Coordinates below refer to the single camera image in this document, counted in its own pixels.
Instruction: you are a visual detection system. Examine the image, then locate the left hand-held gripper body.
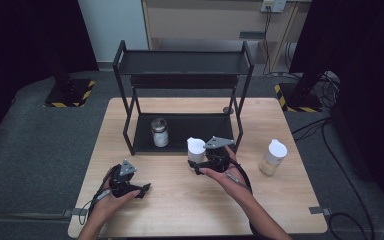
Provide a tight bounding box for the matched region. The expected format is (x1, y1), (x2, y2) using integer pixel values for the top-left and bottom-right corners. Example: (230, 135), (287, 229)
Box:
(108, 159), (142, 199)

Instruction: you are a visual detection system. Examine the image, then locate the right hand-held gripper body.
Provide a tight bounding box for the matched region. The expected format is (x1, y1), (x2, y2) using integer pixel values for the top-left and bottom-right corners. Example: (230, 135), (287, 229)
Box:
(203, 135), (236, 174)

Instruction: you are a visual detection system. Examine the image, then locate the black two-tier metal rack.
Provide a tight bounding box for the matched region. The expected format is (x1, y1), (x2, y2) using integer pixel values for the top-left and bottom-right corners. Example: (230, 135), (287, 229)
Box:
(112, 39), (255, 157)

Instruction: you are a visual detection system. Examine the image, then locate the glass jar with silver lid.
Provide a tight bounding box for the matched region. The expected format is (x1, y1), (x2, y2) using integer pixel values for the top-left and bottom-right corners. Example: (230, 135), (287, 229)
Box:
(150, 117), (170, 149)

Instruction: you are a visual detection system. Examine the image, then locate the yellow-filled jar with white lid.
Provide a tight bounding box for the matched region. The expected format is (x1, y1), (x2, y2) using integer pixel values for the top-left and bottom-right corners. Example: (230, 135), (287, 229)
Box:
(258, 138), (289, 177)

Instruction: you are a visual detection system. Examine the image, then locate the person's left hand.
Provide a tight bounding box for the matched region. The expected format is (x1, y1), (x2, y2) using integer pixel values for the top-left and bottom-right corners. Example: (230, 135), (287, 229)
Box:
(87, 167), (141, 229)

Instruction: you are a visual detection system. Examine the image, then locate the person's right hand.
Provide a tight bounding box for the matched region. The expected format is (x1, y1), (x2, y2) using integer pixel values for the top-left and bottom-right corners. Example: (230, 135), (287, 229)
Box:
(198, 145), (254, 203)

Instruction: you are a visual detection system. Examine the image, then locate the grey tape strip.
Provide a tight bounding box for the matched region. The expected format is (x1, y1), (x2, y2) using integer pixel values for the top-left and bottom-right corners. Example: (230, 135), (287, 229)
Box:
(308, 206), (332, 216)
(62, 207), (88, 218)

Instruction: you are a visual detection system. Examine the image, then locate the black stand with striped base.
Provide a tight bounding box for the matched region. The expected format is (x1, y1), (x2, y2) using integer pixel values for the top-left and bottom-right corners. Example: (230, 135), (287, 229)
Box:
(273, 69), (329, 114)
(43, 63), (97, 109)

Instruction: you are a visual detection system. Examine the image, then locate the light wooden cabinet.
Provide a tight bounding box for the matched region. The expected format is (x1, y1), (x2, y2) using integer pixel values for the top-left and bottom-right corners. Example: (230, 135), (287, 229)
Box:
(141, 0), (313, 74)

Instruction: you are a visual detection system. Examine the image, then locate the dark curtain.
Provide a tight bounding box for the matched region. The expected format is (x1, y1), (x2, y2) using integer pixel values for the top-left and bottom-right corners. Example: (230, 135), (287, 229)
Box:
(289, 0), (384, 209)
(0, 0), (100, 153)

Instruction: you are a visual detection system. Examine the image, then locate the right hand-held gripper cable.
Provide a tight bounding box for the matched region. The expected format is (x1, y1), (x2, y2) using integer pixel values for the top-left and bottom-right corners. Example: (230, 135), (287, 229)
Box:
(224, 155), (255, 198)

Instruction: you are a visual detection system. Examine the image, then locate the hand-held gripper cable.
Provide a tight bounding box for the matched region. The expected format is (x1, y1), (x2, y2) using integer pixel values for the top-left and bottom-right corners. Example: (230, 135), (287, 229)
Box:
(77, 168), (116, 226)
(224, 155), (255, 198)

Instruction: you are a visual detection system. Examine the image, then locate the left hand-held gripper cable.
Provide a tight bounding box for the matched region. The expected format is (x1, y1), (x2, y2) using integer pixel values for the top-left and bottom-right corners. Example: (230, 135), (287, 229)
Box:
(77, 168), (116, 226)

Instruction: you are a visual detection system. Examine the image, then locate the long black floor cable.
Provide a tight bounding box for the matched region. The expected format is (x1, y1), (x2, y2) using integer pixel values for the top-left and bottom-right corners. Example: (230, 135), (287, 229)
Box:
(291, 115), (377, 240)

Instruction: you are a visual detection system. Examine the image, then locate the black cable from socket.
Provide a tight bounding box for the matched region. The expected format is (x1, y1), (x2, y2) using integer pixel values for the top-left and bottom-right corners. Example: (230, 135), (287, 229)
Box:
(262, 6), (274, 76)

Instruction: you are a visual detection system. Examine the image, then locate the tangle of floor cables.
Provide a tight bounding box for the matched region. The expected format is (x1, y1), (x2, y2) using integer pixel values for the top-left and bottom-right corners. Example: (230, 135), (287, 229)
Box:
(316, 70), (342, 110)

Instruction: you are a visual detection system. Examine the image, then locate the white wall socket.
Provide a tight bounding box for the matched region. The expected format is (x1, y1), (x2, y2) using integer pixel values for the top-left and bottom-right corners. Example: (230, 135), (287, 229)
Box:
(260, 0), (287, 14)

